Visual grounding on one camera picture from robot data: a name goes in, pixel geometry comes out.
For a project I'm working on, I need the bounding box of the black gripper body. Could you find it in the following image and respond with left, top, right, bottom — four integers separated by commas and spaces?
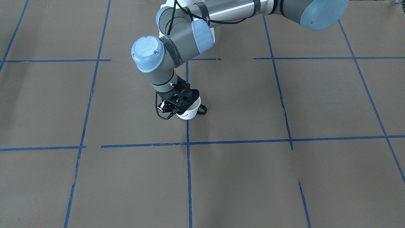
161, 77, 200, 114

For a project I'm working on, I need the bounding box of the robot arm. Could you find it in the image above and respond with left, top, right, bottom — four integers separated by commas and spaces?
130, 0, 349, 120

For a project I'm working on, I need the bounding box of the white pedestal base plate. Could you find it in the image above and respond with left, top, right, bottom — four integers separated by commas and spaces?
160, 0, 209, 53

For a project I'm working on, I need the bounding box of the white smiley mug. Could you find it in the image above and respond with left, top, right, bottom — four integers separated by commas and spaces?
176, 97, 207, 120

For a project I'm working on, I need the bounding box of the brown paper table cover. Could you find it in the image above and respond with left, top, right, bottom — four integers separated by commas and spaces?
1, 0, 404, 228

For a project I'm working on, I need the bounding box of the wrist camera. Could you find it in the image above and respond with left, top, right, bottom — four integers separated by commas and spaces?
157, 101, 176, 113

